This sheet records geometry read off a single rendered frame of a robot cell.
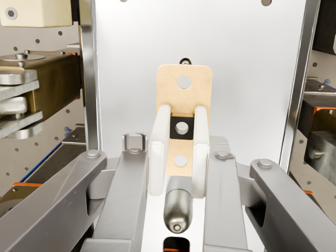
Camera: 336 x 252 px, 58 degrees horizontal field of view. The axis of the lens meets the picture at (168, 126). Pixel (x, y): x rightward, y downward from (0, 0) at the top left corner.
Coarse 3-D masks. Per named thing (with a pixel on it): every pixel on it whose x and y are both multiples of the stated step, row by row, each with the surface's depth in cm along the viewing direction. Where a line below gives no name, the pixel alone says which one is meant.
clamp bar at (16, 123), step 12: (0, 84) 24; (12, 84) 24; (24, 84) 25; (36, 84) 26; (0, 96) 22; (12, 96) 24; (0, 120) 24; (12, 120) 24; (24, 120) 25; (36, 120) 27; (0, 132) 23; (12, 132) 24
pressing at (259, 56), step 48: (96, 0) 28; (144, 0) 28; (192, 0) 28; (240, 0) 27; (288, 0) 27; (96, 48) 30; (144, 48) 29; (192, 48) 29; (240, 48) 29; (288, 48) 28; (96, 96) 31; (144, 96) 31; (240, 96) 30; (288, 96) 30; (96, 144) 33; (240, 144) 32; (288, 144) 32; (144, 240) 37; (192, 240) 36
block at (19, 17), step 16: (0, 0) 23; (16, 0) 22; (32, 0) 22; (48, 0) 23; (64, 0) 26; (0, 16) 23; (16, 16) 23; (32, 16) 23; (48, 16) 24; (64, 16) 27
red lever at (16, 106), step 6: (18, 96) 25; (24, 96) 25; (0, 102) 24; (6, 102) 24; (12, 102) 25; (18, 102) 25; (24, 102) 25; (0, 108) 24; (6, 108) 25; (12, 108) 25; (18, 108) 25; (24, 108) 25; (0, 114) 25; (6, 114) 25; (12, 114) 25; (18, 114) 25
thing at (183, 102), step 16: (176, 64) 20; (160, 80) 21; (176, 80) 21; (192, 80) 21; (208, 80) 21; (160, 96) 21; (176, 96) 21; (192, 96) 21; (208, 96) 21; (176, 112) 21; (192, 112) 21; (208, 112) 21; (176, 128) 22; (192, 128) 21; (176, 144) 22; (192, 144) 22
